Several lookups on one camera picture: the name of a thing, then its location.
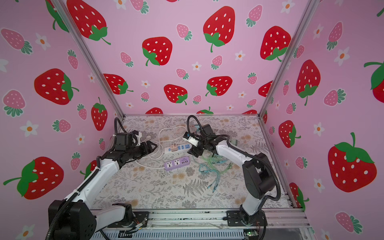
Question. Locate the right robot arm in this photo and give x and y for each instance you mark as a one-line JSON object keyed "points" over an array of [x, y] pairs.
{"points": [[261, 180]]}

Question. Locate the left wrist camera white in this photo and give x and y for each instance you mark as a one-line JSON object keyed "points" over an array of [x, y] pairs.
{"points": [[139, 137]]}

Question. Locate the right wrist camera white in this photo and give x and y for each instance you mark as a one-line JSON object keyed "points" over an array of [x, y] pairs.
{"points": [[191, 139]]}

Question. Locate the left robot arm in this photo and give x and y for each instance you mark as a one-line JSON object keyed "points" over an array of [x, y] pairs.
{"points": [[72, 218]]}

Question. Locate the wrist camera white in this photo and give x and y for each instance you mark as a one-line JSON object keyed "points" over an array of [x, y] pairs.
{"points": [[139, 137], [191, 139]]}

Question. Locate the pink charger plug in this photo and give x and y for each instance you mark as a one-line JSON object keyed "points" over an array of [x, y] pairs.
{"points": [[173, 148]]}

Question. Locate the light green charger plug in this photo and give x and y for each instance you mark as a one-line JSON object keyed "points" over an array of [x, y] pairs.
{"points": [[235, 142]]}

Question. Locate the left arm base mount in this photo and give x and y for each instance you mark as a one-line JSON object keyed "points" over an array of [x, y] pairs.
{"points": [[136, 221]]}

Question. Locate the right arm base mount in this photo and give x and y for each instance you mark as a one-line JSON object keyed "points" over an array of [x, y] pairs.
{"points": [[242, 219]]}

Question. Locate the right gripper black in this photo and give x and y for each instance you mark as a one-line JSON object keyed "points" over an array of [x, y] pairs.
{"points": [[195, 150]]}

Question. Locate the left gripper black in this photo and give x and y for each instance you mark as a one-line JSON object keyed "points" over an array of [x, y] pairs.
{"points": [[148, 149]]}

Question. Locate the purple power strip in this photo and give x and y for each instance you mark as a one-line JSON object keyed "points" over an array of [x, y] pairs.
{"points": [[178, 163]]}

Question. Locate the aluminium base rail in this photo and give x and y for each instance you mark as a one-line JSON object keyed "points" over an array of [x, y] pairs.
{"points": [[212, 224]]}

